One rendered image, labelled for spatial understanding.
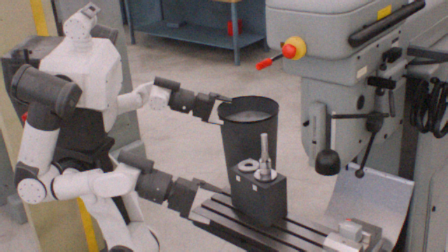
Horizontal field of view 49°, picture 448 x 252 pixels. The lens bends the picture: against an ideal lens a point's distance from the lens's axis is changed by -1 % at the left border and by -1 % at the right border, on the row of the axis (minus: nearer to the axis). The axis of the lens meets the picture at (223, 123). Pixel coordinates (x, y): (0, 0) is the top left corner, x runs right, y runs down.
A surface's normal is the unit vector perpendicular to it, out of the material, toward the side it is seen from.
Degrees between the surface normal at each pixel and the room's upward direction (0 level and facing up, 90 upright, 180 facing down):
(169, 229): 0
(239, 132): 94
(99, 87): 92
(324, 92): 90
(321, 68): 90
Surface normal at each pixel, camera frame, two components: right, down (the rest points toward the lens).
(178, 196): -0.13, 0.37
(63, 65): 0.00, -0.33
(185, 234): -0.07, -0.90
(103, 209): -0.38, 0.43
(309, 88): -0.64, 0.37
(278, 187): 0.63, 0.30
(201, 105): 0.00, 0.58
